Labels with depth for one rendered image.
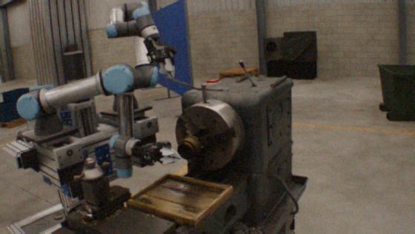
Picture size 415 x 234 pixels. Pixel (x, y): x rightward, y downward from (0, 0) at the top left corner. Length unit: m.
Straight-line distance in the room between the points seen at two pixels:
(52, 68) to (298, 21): 10.23
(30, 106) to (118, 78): 0.41
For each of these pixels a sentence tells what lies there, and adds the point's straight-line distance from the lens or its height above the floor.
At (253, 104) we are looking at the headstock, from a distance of 1.49.
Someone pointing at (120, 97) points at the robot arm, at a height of 1.30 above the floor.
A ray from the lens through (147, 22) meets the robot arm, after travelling 1.50.
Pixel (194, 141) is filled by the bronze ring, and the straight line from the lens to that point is 1.36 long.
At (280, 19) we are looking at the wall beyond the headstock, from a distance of 11.64.
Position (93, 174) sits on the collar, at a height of 1.14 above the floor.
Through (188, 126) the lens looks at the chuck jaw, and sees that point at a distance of 1.44.
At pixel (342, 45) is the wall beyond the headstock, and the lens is 11.19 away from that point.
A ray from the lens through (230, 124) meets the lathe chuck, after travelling 1.40.
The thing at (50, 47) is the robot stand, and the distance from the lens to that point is 1.80.
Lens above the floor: 1.54
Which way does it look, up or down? 15 degrees down
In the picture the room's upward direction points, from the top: 5 degrees counter-clockwise
